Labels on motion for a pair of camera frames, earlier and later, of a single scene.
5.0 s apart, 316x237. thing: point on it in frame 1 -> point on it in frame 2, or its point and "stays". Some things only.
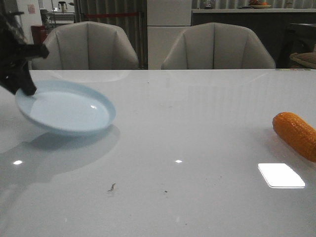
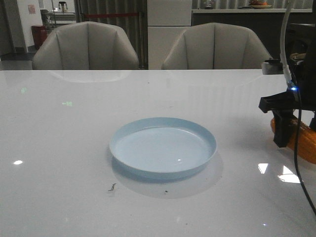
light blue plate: (66, 107) -> (162, 147)
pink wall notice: (31, 9) stays
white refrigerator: (167, 20) stays
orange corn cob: (299, 134) stays
